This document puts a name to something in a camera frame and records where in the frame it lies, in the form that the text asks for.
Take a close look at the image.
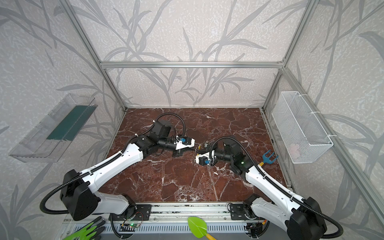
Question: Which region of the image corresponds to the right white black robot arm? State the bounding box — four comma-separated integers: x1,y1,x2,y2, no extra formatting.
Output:
196,139,327,240

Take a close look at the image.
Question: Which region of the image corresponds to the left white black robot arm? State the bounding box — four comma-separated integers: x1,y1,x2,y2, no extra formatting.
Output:
60,120,195,221

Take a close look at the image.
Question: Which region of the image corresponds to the blue toy rake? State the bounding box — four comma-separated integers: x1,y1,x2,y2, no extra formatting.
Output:
259,150,279,167

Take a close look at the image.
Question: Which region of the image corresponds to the green toy shovel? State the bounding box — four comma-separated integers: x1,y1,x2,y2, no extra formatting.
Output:
188,217,216,240

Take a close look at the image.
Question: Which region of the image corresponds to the pink object in basket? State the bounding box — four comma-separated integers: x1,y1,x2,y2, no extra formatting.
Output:
289,144,301,161

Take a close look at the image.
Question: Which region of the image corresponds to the green black work glove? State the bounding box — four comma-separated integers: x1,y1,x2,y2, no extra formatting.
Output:
64,217,106,240

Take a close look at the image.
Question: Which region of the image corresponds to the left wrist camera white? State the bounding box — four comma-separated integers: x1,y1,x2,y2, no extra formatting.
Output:
176,137,195,150

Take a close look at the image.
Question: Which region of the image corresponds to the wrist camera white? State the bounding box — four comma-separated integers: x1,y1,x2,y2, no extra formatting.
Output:
176,137,195,150
195,153,214,166

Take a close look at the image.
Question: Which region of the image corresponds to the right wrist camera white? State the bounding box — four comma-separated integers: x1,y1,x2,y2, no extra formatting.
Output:
195,153,214,166

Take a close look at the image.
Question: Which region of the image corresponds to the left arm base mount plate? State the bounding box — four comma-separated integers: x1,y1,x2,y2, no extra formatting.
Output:
125,204,152,221

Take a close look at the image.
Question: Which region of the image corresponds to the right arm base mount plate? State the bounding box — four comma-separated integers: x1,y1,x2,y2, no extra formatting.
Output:
227,203,265,221

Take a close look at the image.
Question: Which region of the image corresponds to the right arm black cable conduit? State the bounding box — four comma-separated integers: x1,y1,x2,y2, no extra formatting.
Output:
208,136,345,240

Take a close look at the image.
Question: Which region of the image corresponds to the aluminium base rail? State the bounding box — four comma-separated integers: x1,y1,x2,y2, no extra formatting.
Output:
59,201,319,240

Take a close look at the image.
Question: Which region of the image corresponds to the white wire mesh basket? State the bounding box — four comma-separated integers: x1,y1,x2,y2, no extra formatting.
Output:
272,91,334,164

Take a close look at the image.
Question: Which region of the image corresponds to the clear plastic wall tray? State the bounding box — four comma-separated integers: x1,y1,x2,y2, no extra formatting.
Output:
9,94,98,163

